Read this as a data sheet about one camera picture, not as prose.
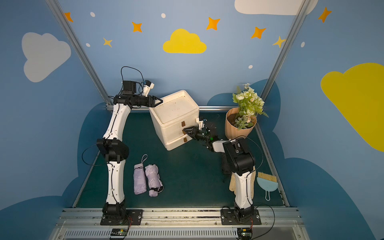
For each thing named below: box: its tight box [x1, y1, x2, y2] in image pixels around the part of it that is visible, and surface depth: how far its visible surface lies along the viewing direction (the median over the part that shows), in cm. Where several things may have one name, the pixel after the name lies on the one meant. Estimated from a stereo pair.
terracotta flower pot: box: [225, 107, 257, 140], surface depth 95 cm
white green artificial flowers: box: [232, 83, 269, 131], surface depth 90 cm
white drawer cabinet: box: [148, 90, 200, 151], surface depth 93 cm
